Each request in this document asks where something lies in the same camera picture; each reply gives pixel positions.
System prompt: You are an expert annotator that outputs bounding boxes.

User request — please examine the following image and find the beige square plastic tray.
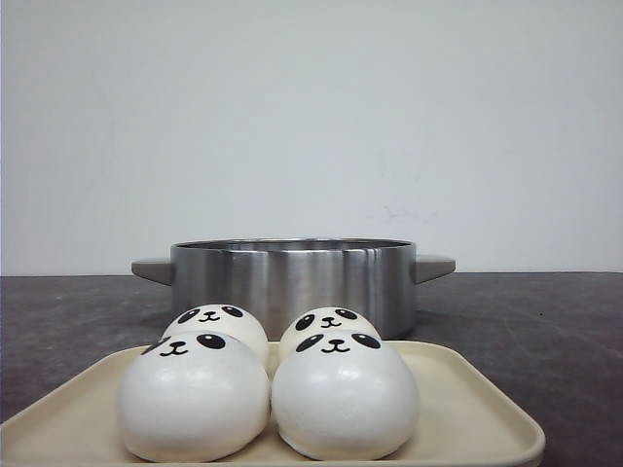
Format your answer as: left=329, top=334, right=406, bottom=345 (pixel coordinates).
left=1, top=341, right=545, bottom=466

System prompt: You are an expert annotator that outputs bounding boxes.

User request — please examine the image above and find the stainless steel steamer pot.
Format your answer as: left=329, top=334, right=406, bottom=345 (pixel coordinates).
left=131, top=237, right=456, bottom=340

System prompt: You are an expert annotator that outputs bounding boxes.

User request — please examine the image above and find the panda bun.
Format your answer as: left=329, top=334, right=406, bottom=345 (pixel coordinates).
left=162, top=304, right=270, bottom=367
left=278, top=306, right=381, bottom=361
left=116, top=331, right=270, bottom=462
left=272, top=330, right=420, bottom=460

